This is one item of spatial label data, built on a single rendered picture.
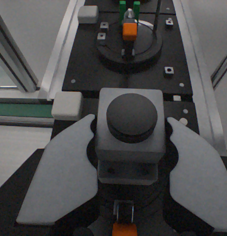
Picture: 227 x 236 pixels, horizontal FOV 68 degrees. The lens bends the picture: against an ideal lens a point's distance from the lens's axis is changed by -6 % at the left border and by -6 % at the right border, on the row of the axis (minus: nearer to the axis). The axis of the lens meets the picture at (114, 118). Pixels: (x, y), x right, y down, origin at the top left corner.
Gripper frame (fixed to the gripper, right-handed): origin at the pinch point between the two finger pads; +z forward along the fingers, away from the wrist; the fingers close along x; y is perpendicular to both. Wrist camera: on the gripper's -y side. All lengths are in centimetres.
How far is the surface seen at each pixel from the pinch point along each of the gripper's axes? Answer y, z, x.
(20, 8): -13, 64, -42
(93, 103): 6.6, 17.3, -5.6
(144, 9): -9.8, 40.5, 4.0
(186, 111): 7.1, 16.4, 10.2
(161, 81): 3.5, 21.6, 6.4
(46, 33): -4, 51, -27
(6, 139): 14.3, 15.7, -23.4
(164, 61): 0.6, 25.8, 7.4
